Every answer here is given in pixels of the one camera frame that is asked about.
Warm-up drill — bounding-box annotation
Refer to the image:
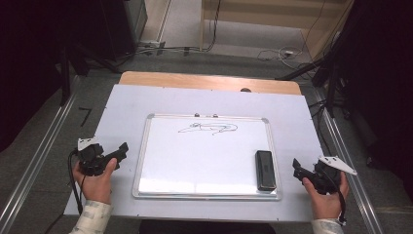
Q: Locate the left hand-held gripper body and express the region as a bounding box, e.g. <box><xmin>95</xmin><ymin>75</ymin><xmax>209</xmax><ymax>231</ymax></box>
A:
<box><xmin>77</xmin><ymin>136</ymin><xmax>113</xmax><ymax>177</ymax></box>

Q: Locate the grey power strip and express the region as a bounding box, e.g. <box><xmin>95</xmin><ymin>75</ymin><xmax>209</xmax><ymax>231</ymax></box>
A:
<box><xmin>137</xmin><ymin>39</ymin><xmax>167</xmax><ymax>56</ymax></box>

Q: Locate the black cabinet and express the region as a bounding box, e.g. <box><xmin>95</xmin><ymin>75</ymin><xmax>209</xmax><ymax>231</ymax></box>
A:
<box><xmin>98</xmin><ymin>0</ymin><xmax>149</xmax><ymax>62</ymax></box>

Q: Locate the person's right hand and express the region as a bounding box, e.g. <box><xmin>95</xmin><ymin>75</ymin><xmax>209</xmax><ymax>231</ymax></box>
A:
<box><xmin>302</xmin><ymin>176</ymin><xmax>351</xmax><ymax>220</ymax></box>

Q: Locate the person's dark lap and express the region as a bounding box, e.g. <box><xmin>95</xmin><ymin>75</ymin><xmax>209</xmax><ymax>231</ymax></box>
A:
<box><xmin>138</xmin><ymin>219</ymin><xmax>278</xmax><ymax>234</ymax></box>

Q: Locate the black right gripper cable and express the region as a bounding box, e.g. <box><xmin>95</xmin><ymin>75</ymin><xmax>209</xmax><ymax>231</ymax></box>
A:
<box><xmin>320</xmin><ymin>168</ymin><xmax>348</xmax><ymax>227</ymax></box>

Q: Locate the black metal stand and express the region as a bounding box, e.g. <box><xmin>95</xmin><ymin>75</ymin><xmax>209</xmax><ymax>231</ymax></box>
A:
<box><xmin>57</xmin><ymin>42</ymin><xmax>123</xmax><ymax>107</ymax></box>
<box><xmin>275</xmin><ymin>30</ymin><xmax>350</xmax><ymax>119</ymax></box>

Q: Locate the person's left hand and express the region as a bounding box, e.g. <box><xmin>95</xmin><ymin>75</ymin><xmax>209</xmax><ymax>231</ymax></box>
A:
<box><xmin>72</xmin><ymin>157</ymin><xmax>118</xmax><ymax>206</ymax></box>

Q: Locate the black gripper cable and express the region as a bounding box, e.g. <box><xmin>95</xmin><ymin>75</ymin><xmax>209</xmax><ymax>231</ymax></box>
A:
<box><xmin>67</xmin><ymin>149</ymin><xmax>87</xmax><ymax>216</ymax></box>
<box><xmin>320</xmin><ymin>168</ymin><xmax>348</xmax><ymax>227</ymax></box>

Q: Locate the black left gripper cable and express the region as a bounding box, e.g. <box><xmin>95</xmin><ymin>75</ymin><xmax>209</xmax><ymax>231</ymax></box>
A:
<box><xmin>67</xmin><ymin>149</ymin><xmax>87</xmax><ymax>216</ymax></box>

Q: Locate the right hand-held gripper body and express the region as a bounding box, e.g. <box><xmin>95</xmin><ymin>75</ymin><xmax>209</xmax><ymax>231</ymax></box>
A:
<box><xmin>305</xmin><ymin>155</ymin><xmax>358</xmax><ymax>196</ymax></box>

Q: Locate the black floor cable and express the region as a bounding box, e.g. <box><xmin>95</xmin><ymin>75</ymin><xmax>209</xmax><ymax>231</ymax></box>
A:
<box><xmin>111</xmin><ymin>0</ymin><xmax>223</xmax><ymax>62</ymax></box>
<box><xmin>307</xmin><ymin>98</ymin><xmax>329</xmax><ymax>159</ymax></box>

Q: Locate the silver framed whiteboard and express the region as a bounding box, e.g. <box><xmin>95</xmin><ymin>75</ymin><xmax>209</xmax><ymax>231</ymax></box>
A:
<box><xmin>131</xmin><ymin>112</ymin><xmax>283</xmax><ymax>201</ymax></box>

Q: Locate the aluminium floor rail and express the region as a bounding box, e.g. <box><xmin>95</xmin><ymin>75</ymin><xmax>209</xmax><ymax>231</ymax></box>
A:
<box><xmin>0</xmin><ymin>75</ymin><xmax>81</xmax><ymax>234</ymax></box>
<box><xmin>312</xmin><ymin>88</ymin><xmax>385</xmax><ymax>234</ymax></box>

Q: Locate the light wooden shelf unit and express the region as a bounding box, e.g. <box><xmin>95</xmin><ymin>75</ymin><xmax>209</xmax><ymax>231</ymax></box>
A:
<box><xmin>198</xmin><ymin>0</ymin><xmax>356</xmax><ymax>62</ymax></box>

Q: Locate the large white table cover sheet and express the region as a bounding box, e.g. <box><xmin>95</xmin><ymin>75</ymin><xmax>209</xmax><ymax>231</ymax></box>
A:
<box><xmin>63</xmin><ymin>83</ymin><xmax>347</xmax><ymax>225</ymax></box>

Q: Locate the white floor cable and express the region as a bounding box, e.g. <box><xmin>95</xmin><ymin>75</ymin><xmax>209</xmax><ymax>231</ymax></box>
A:
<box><xmin>256</xmin><ymin>46</ymin><xmax>305</xmax><ymax>63</ymax></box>

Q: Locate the black whiteboard eraser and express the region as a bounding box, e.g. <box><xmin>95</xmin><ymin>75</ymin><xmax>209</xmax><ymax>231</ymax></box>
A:
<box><xmin>254</xmin><ymin>149</ymin><xmax>278</xmax><ymax>192</ymax></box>

